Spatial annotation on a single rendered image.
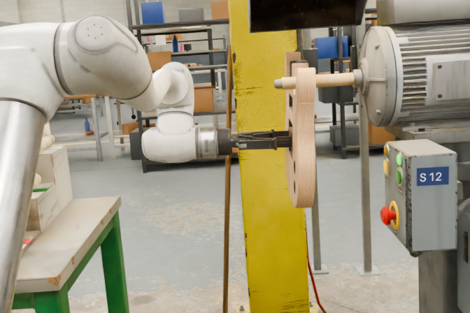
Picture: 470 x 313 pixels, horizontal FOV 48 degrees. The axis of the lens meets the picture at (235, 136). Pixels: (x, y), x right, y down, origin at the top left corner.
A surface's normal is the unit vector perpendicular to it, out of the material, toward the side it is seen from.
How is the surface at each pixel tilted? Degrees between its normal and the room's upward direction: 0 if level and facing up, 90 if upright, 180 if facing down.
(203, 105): 90
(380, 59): 78
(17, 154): 68
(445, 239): 90
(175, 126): 58
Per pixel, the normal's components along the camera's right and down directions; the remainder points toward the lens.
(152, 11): 0.07, 0.16
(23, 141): 0.75, -0.31
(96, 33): 0.07, -0.30
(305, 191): 0.01, 0.54
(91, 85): 0.18, 0.91
